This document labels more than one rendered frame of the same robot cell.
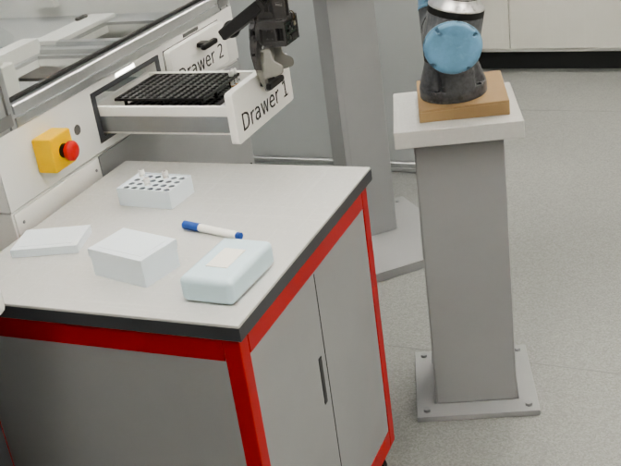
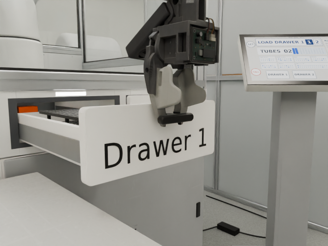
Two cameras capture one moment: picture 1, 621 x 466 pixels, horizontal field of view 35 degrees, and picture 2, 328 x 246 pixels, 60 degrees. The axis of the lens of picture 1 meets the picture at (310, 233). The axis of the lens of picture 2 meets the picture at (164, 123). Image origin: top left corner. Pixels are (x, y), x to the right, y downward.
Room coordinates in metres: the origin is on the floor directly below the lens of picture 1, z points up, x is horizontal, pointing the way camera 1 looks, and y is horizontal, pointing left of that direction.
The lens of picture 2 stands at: (1.61, -0.12, 0.96)
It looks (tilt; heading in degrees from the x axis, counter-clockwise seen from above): 8 degrees down; 21
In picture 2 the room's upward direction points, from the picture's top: straight up
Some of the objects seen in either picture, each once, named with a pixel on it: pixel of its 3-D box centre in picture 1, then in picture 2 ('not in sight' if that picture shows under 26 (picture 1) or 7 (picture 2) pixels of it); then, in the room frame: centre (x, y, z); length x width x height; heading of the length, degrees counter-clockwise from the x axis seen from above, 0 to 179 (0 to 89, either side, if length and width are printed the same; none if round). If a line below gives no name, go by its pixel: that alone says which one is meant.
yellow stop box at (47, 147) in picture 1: (55, 150); not in sight; (1.89, 0.48, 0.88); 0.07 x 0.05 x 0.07; 155
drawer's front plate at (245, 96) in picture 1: (261, 96); (159, 134); (2.05, 0.06, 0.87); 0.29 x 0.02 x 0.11; 155
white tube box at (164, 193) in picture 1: (155, 190); not in sight; (1.84, 0.29, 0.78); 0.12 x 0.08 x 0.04; 61
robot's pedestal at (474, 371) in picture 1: (465, 254); not in sight; (2.14, -0.37, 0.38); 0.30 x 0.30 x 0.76; 82
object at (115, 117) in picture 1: (176, 101); (96, 127); (2.14, 0.25, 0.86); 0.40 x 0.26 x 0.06; 65
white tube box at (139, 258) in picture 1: (134, 256); not in sight; (1.53, 0.30, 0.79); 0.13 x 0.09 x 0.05; 51
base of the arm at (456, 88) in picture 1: (451, 70); not in sight; (2.14, -0.36, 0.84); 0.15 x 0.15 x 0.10
